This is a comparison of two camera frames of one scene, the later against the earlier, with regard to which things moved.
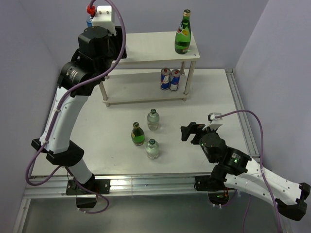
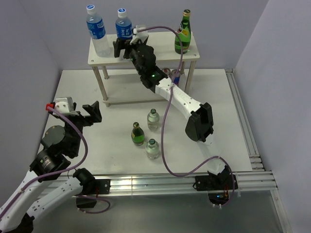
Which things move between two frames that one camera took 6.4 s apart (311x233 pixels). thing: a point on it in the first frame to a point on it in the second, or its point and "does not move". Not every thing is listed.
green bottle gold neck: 137,134 does not move
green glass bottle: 183,37 does not move
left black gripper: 117,40 to 95,113
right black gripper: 192,128 to 125,44
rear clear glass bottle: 153,120 does not move
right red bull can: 175,80 does not move
